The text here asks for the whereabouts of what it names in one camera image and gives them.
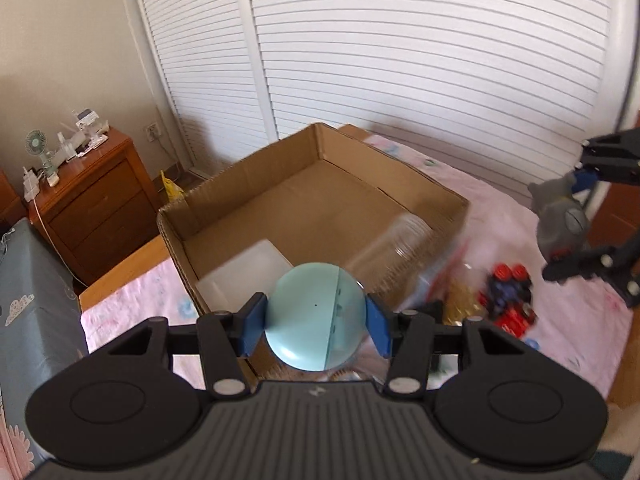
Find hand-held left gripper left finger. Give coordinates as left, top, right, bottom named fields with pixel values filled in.
left=82, top=294, right=268, bottom=399

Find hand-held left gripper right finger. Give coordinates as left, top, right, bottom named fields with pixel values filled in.
left=365, top=294, right=543, bottom=397

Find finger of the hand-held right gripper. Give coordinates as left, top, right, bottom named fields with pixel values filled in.
left=542, top=242, right=640, bottom=307
left=572, top=129, right=640, bottom=194

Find grey elephant toy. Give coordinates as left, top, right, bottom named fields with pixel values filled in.
left=528, top=172, right=591, bottom=262

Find clear jar with light-blue lid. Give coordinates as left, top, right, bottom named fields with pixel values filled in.
left=264, top=212, right=436, bottom=374

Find red toy car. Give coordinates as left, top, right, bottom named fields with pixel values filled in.
left=477, top=262, right=539, bottom=336

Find clear bottle of yellow capsules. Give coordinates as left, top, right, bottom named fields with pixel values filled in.
left=442, top=260, right=493, bottom=326

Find cardboard box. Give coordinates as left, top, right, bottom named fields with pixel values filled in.
left=156, top=122, right=471, bottom=381

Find white plastic container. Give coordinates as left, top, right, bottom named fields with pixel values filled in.
left=196, top=239, right=296, bottom=318

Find pink floral blanket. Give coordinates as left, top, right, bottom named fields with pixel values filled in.
left=80, top=130, right=636, bottom=411

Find yellow plastic bag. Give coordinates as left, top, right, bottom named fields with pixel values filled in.
left=159, top=170, right=187, bottom=206

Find wooden nightstand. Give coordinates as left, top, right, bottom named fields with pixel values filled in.
left=27, top=127, right=161, bottom=286

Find white louvered closet door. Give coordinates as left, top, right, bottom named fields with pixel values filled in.
left=131, top=0, right=277, bottom=173
left=244, top=0, right=636, bottom=208

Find blue-grey bed sheet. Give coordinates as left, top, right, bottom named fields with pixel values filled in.
left=0, top=217, right=90, bottom=461

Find white phone stand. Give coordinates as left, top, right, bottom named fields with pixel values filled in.
left=70, top=108, right=111, bottom=137

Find wooden headboard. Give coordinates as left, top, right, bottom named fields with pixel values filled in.
left=0, top=170, right=27, bottom=226

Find small green desk fan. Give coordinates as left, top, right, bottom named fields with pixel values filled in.
left=25, top=130, right=54, bottom=173

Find wooden bed frame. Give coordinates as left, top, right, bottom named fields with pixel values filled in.
left=79, top=234, right=172, bottom=311

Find white cable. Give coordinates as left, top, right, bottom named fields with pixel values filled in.
left=29, top=195, right=77, bottom=282

